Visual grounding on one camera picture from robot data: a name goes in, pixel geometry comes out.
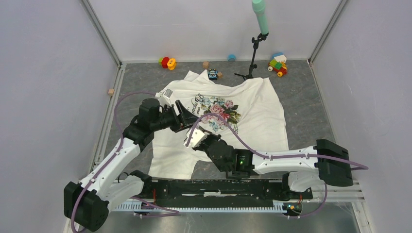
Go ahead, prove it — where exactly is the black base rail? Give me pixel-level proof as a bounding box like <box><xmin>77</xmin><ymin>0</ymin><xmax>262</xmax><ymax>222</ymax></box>
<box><xmin>138</xmin><ymin>179</ymin><xmax>313</xmax><ymax>208</ymax></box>

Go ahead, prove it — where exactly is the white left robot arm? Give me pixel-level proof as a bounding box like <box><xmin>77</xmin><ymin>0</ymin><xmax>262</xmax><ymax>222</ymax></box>
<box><xmin>63</xmin><ymin>98</ymin><xmax>198</xmax><ymax>233</ymax></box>

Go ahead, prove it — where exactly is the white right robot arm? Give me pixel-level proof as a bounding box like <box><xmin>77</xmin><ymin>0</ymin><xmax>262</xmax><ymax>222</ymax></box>
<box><xmin>185</xmin><ymin>133</ymin><xmax>353</xmax><ymax>198</ymax></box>

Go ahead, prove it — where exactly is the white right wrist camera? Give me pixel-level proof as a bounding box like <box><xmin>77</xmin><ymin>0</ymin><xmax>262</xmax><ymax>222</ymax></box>
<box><xmin>184</xmin><ymin>128</ymin><xmax>209</xmax><ymax>149</ymax></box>

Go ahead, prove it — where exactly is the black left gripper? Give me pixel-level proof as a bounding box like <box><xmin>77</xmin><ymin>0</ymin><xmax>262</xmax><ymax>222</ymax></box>
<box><xmin>151</xmin><ymin>100</ymin><xmax>201</xmax><ymax>133</ymax></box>

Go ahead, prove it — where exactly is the white floral t-shirt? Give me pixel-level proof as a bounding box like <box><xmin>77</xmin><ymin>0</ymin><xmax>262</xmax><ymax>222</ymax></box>
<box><xmin>149</xmin><ymin>71</ymin><xmax>289</xmax><ymax>179</ymax></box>

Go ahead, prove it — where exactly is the white slotted cable duct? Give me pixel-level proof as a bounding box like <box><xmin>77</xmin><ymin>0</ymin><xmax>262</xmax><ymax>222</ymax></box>
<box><xmin>113</xmin><ymin>199</ymin><xmax>299</xmax><ymax>214</ymax></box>

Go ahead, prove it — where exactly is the colourful brick toy car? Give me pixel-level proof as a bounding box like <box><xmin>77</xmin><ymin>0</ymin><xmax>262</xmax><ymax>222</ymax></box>
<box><xmin>267</xmin><ymin>53</ymin><xmax>288</xmax><ymax>77</ymax></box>

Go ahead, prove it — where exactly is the teal foam microphone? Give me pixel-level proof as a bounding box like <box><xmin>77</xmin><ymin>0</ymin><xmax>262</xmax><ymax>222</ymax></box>
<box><xmin>252</xmin><ymin>0</ymin><xmax>269</xmax><ymax>35</ymax></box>

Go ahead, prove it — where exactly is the red yellow green ring toy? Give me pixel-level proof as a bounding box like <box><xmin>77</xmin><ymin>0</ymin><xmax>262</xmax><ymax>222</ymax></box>
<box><xmin>158</xmin><ymin>57</ymin><xmax>177</xmax><ymax>70</ymax></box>

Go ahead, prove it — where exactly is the black tripod stand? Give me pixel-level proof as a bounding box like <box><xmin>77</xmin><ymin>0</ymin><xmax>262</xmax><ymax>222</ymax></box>
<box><xmin>234</xmin><ymin>33</ymin><xmax>269</xmax><ymax>81</ymax></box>

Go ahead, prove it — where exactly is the blue round block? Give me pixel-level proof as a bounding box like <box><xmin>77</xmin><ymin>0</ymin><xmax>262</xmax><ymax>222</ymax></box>
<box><xmin>227</xmin><ymin>54</ymin><xmax>237</xmax><ymax>62</ymax></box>

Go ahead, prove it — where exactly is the tan cube on rail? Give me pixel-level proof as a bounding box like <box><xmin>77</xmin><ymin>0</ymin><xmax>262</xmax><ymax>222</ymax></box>
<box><xmin>108</xmin><ymin>89</ymin><xmax>115</xmax><ymax>97</ymax></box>

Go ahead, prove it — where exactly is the black blue robot toy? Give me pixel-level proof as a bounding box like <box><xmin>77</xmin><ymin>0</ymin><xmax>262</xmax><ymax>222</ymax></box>
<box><xmin>207</xmin><ymin>69</ymin><xmax>218</xmax><ymax>80</ymax></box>

